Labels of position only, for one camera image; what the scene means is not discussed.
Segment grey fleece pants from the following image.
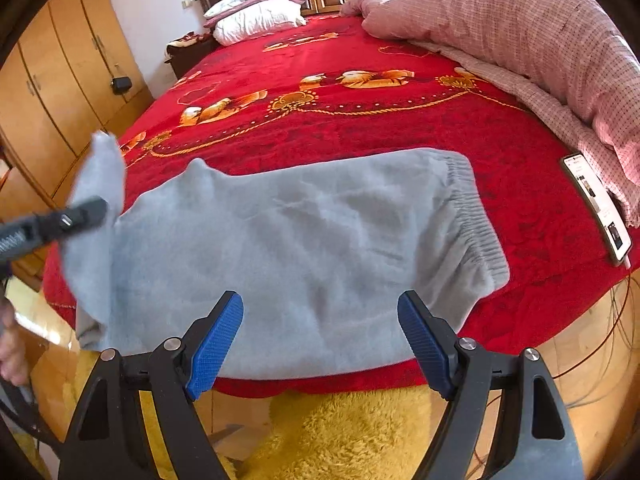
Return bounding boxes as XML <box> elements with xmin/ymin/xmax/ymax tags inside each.
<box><xmin>60</xmin><ymin>132</ymin><xmax>510</xmax><ymax>380</ymax></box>

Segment person's left hand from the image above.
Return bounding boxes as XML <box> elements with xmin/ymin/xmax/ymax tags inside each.
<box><xmin>0</xmin><ymin>298</ymin><xmax>29</xmax><ymax>387</ymax></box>

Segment wooden wardrobe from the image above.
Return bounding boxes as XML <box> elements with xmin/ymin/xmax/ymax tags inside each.
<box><xmin>0</xmin><ymin>0</ymin><xmax>155</xmax><ymax>291</ymax></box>

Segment yellow fluffy rug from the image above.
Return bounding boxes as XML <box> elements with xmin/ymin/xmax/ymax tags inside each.
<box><xmin>74</xmin><ymin>349</ymin><xmax>436</xmax><ymax>480</ymax></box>

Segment black charger on wardrobe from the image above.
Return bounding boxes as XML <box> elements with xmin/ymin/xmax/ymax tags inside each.
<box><xmin>111</xmin><ymin>76</ymin><xmax>132</xmax><ymax>96</ymax></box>

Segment dark wooden nightstand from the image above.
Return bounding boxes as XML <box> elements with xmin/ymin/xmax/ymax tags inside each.
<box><xmin>166</xmin><ymin>32</ymin><xmax>219</xmax><ymax>79</ymax></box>

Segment white pillow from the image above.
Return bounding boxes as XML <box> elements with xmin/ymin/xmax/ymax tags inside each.
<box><xmin>213</xmin><ymin>0</ymin><xmax>306</xmax><ymax>47</ymax></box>

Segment red floral bed blanket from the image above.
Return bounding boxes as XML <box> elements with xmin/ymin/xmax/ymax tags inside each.
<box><xmin>41</xmin><ymin>13</ymin><xmax>640</xmax><ymax>400</ymax></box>

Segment pink checked quilt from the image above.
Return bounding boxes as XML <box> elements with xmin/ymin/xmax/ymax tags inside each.
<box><xmin>341</xmin><ymin>0</ymin><xmax>639</xmax><ymax>226</ymax></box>

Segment thin cables on floor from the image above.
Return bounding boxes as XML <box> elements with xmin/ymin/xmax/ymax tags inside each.
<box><xmin>470</xmin><ymin>274</ymin><xmax>640</xmax><ymax>476</ymax></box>

